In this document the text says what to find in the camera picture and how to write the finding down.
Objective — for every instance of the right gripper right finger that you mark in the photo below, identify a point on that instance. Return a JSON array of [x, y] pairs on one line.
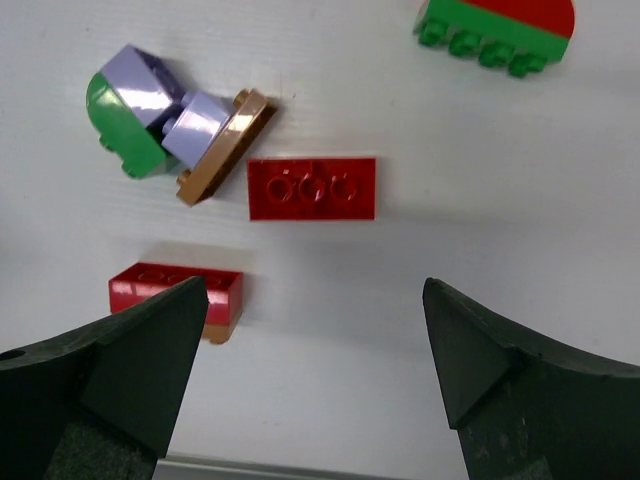
[[526, 406]]

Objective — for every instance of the red green arched lego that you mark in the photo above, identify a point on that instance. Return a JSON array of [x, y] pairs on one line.
[[521, 36]]

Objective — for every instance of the aluminium front rail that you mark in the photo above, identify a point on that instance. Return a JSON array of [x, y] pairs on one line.
[[344, 466]]

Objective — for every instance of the tan lego plate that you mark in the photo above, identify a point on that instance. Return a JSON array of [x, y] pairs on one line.
[[254, 110]]

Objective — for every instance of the red lego plate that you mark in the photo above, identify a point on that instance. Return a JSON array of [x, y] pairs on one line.
[[312, 189]]

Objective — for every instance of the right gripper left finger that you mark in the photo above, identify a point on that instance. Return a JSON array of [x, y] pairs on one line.
[[101, 401]]

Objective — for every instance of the green purple lego cluster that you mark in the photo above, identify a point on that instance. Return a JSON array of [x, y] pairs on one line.
[[145, 116]]

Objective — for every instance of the red and tan lego brick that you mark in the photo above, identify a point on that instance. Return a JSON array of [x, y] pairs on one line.
[[224, 288]]

